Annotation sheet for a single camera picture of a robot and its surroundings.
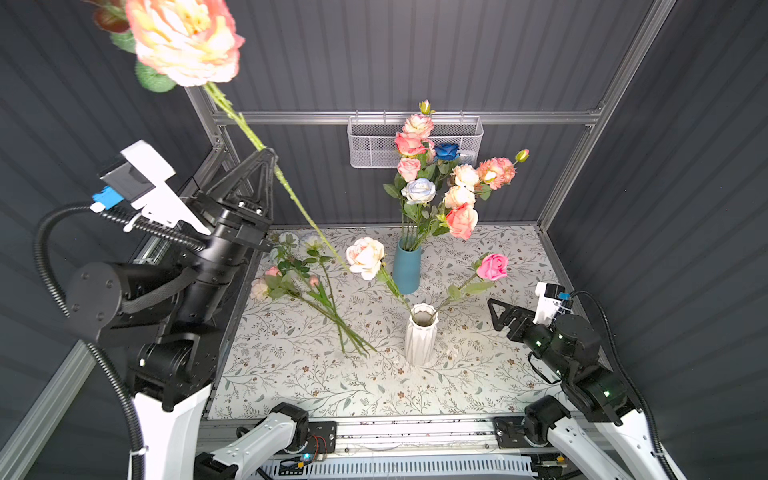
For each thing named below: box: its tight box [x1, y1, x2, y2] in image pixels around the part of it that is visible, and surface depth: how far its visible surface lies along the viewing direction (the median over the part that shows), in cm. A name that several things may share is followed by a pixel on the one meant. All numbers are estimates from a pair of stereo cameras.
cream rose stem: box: [346, 236, 416, 319], surface depth 57 cm
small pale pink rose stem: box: [397, 157, 421, 240], surface depth 72 cm
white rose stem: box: [401, 178, 437, 251], surface depth 73 cm
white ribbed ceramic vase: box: [405, 302, 439, 367], surface depth 73 cm
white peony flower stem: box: [421, 164, 479, 246], surface depth 72 cm
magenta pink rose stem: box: [428, 253, 509, 321], surface depth 55 cm
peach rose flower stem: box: [473, 148, 530, 201], surface depth 74 cm
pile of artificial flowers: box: [250, 233, 377, 357], surface depth 101 cm
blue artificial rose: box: [435, 143, 460, 161], surface depth 80 cm
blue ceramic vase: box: [393, 238, 422, 295], surface depth 93 cm
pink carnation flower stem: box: [402, 100, 436, 140], surface depth 75 cm
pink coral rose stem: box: [416, 188, 479, 250], surface depth 65 cm
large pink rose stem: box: [394, 132, 436, 157], surface depth 72 cm
